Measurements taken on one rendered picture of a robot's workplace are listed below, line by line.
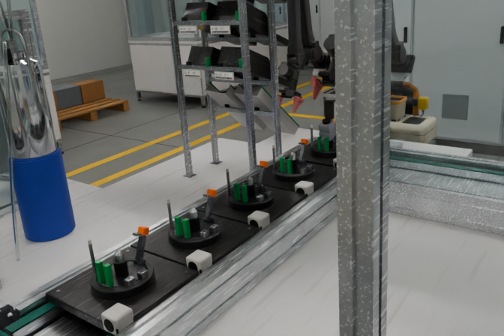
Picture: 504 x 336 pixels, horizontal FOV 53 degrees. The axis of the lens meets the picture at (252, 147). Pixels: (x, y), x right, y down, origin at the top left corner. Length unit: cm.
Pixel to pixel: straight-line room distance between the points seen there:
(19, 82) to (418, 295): 121
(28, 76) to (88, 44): 998
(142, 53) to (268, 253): 649
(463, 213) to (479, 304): 39
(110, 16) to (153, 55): 454
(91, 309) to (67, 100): 630
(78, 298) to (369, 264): 74
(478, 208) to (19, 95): 135
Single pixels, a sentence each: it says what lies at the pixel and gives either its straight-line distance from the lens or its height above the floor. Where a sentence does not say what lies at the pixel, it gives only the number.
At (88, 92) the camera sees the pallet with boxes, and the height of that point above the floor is 28.
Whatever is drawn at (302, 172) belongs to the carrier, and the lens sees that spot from 165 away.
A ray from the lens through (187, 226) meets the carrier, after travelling 129.
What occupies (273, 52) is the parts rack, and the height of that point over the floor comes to 134.
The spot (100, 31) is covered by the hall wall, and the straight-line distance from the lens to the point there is 1177.
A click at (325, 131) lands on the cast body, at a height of 106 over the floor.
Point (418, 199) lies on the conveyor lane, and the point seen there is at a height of 92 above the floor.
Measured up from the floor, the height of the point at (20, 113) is 127.
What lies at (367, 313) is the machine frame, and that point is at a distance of 67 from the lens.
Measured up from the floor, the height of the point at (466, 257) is 86.
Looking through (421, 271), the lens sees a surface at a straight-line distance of 140.
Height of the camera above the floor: 159
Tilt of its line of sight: 18 degrees down
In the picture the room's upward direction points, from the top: 4 degrees counter-clockwise
